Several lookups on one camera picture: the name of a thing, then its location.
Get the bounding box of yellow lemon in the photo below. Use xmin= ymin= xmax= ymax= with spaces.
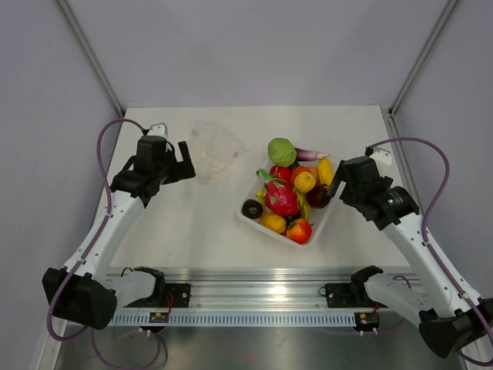
xmin=260 ymin=213 xmax=287 ymax=234

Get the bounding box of red tomato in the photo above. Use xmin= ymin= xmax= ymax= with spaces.
xmin=269 ymin=166 xmax=291 ymax=182

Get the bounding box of clear zip top bag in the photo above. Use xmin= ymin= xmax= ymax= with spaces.
xmin=189 ymin=121 xmax=250 ymax=185

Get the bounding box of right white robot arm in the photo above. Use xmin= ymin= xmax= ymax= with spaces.
xmin=328 ymin=156 xmax=492 ymax=358

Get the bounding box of white plastic basket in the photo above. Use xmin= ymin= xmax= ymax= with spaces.
xmin=236 ymin=158 xmax=334 ymax=249

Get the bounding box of white slotted cable duct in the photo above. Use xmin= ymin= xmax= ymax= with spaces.
xmin=109 ymin=311 xmax=356 ymax=328

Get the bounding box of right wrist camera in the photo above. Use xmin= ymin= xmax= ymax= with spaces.
xmin=370 ymin=148 xmax=393 ymax=167

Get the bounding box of aluminium frame post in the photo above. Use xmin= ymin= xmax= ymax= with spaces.
xmin=54 ymin=0 xmax=125 ymax=117
xmin=388 ymin=0 xmax=461 ymax=119

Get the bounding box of yellow mango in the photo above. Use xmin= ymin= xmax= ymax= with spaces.
xmin=293 ymin=171 xmax=317 ymax=193

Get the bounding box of pink dragon fruit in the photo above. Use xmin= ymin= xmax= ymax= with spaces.
xmin=256 ymin=169 xmax=299 ymax=217

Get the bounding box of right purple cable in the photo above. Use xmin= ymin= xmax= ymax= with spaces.
xmin=364 ymin=137 xmax=493 ymax=365

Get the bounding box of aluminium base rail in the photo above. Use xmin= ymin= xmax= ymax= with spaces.
xmin=103 ymin=267 xmax=424 ymax=309

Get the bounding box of dark red plum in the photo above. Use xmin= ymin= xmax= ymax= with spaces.
xmin=305 ymin=184 xmax=331 ymax=209

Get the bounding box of left aluminium frame post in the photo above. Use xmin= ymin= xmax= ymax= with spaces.
xmin=54 ymin=0 xmax=125 ymax=117

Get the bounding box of red orange persimmon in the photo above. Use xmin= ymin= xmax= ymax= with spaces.
xmin=286 ymin=218 xmax=313 ymax=244

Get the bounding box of purple eggplant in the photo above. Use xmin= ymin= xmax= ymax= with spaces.
xmin=295 ymin=148 xmax=330 ymax=162

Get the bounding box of left black mount plate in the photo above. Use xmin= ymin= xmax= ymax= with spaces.
xmin=126 ymin=283 xmax=191 ymax=308

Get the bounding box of dark purple mangosteen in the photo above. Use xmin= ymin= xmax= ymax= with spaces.
xmin=241 ymin=199 xmax=264 ymax=220

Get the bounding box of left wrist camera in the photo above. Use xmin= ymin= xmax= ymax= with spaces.
xmin=148 ymin=123 xmax=168 ymax=140

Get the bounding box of black mount plate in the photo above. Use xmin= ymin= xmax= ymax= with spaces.
xmin=126 ymin=283 xmax=191 ymax=308
xmin=318 ymin=283 xmax=381 ymax=310

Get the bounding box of right aluminium frame post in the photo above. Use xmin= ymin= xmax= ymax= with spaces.
xmin=388 ymin=0 xmax=461 ymax=119

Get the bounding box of orange pumpkin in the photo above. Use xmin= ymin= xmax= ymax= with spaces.
xmin=290 ymin=166 xmax=319 ymax=186

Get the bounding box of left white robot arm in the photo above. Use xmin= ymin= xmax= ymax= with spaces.
xmin=42 ymin=135 xmax=196 ymax=330

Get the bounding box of right black mount plate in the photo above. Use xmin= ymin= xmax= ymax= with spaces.
xmin=318 ymin=283 xmax=381 ymax=310

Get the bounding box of green cabbage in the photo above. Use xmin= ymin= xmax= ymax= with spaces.
xmin=267 ymin=137 xmax=297 ymax=167

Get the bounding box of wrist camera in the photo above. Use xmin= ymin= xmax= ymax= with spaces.
xmin=370 ymin=148 xmax=393 ymax=167
xmin=148 ymin=123 xmax=168 ymax=140

